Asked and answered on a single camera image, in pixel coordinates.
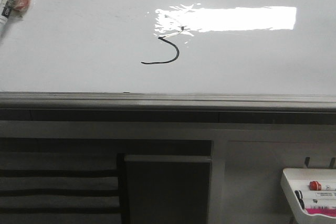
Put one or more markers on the white glossy whiteboard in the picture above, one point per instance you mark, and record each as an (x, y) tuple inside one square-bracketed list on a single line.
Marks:
[(172, 46)]

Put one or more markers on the pink whiteboard eraser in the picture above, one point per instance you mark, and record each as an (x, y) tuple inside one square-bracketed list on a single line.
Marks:
[(323, 211)]

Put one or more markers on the dark grey panel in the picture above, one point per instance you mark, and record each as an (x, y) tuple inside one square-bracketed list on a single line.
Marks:
[(168, 189)]

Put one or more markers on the left black tray hook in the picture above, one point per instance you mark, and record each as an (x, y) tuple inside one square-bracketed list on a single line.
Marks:
[(306, 162)]

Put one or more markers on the black tray hook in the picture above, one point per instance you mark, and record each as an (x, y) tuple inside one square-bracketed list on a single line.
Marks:
[(306, 162), (332, 163)]

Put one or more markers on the grey slatted shelf unit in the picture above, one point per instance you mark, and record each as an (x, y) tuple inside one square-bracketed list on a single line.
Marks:
[(63, 188)]

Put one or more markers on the red capped white marker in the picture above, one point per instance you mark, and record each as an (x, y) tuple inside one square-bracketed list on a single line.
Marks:
[(322, 185)]

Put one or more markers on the white hanging marker tray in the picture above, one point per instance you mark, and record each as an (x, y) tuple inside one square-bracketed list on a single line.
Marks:
[(295, 185)]

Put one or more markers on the right black tray hook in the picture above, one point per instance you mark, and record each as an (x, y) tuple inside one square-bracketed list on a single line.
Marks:
[(332, 163)]

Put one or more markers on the lower black capped marker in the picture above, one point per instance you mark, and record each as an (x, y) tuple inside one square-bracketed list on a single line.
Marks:
[(321, 204)]

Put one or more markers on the grey whiteboard ledge rail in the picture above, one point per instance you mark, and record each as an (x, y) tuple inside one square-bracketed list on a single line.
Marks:
[(184, 108)]

